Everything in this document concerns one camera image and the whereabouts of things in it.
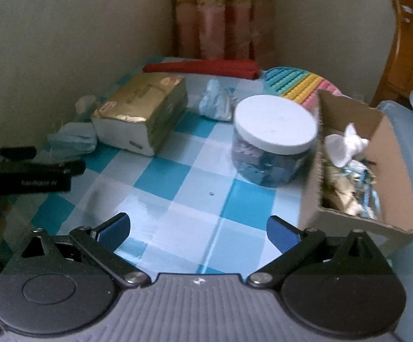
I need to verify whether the rainbow pop-it mat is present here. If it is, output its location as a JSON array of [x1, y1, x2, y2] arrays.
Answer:
[[262, 66, 342, 111]]

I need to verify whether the blue face mask stack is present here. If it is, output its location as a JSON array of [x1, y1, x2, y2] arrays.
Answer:
[[47, 122, 98, 159]]

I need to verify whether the grey plush ball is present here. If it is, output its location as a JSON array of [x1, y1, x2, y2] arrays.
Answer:
[[75, 95, 98, 115]]

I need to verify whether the wooden headboard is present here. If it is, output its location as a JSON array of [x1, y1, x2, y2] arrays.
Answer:
[[371, 0, 413, 107]]

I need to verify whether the pink gold-banded curtain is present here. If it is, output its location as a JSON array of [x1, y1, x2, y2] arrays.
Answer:
[[173, 0, 277, 70]]

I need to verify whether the floral patterned pouch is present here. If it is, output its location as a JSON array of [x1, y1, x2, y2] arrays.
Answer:
[[344, 160, 381, 221]]

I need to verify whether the light blue cloth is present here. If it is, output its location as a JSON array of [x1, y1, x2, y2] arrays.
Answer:
[[198, 79, 237, 122]]

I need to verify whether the beige knotted cloth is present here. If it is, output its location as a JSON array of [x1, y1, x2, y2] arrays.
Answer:
[[323, 164, 362, 216]]

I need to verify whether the white knotted cloth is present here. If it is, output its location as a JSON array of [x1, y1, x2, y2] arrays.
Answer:
[[323, 123, 370, 168]]

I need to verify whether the clear jar white lid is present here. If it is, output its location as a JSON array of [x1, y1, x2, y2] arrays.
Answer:
[[231, 95, 318, 188]]

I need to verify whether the blue checkered tablecloth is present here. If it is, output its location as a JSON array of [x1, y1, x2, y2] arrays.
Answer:
[[0, 56, 413, 342]]

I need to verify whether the cardboard box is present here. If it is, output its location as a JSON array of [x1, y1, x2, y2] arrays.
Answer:
[[299, 90, 413, 256]]

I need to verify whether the red folded fan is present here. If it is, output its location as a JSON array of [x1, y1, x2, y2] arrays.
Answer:
[[142, 60, 260, 80]]

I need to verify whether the gold tissue pack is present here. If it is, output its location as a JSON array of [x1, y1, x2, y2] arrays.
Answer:
[[91, 73, 188, 157]]

